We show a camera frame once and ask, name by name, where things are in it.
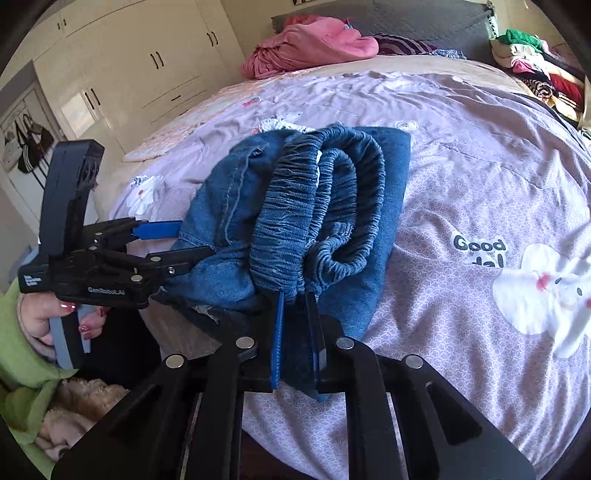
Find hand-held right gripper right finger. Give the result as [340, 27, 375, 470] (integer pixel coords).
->
[305, 292, 536, 480]

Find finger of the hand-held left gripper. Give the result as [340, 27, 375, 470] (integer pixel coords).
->
[137, 245, 217, 278]
[99, 218, 184, 242]

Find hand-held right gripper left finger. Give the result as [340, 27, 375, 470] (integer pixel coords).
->
[51, 292, 285, 480]

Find person's left forearm green sleeve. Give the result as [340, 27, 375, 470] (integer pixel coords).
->
[0, 277, 84, 478]

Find person's left hand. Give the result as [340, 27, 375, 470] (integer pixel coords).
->
[17, 293, 108, 347]

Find hanging bags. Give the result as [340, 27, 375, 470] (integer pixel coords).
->
[2, 114, 56, 174]

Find cream wardrobe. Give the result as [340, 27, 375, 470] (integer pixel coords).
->
[32, 0, 245, 158]

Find person's fluffy beige clothing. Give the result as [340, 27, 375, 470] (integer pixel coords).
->
[36, 377, 131, 462]

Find purple printed quilt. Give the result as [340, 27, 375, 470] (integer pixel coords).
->
[111, 69, 591, 478]

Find pink bundled blanket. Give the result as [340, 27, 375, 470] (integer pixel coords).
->
[242, 14, 380, 79]

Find purple striped cloth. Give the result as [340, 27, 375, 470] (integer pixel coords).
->
[374, 34, 437, 57]

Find grey upholstered headboard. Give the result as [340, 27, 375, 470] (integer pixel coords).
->
[271, 0, 499, 63]

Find pile of folded clothes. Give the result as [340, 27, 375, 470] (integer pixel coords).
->
[489, 28, 587, 123]

